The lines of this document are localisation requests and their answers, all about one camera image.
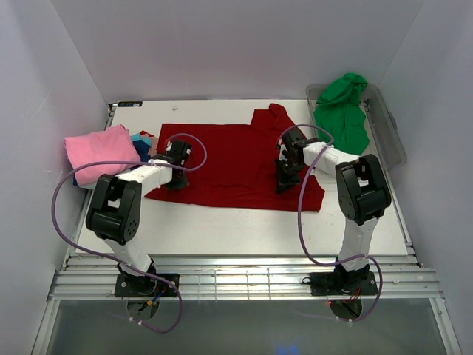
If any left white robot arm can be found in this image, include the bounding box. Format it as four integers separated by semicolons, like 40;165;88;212
86;151;190;296

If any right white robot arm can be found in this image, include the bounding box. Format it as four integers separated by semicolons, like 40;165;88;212
275;133;392;295

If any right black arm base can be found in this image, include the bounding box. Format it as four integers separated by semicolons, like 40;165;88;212
302;271;378;296

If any pink folded t-shirt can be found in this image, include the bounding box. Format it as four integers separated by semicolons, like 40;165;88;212
63;124;142;185

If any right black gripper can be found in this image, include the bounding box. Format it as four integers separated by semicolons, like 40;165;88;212
274;158;306;194

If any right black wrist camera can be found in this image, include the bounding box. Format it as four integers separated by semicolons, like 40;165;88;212
279;128;307;160

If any aluminium frame rail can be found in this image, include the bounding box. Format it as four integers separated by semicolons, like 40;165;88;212
49;254;443;301

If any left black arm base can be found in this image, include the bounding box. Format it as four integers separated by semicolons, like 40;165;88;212
114;274;177;298

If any clear plastic bin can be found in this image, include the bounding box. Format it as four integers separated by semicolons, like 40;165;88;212
305;84;406;171

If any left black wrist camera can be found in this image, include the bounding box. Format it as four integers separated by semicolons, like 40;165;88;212
165;140;192;166

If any dark red t-shirt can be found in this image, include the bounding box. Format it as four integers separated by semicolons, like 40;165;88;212
143;103;326;213

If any green t-shirt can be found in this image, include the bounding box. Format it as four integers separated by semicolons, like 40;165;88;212
313;73;370;155

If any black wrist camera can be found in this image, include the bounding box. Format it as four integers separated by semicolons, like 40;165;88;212
165;140;192;166
279;128;307;160

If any blue label sticker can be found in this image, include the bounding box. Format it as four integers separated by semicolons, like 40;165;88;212
117;101;143;107

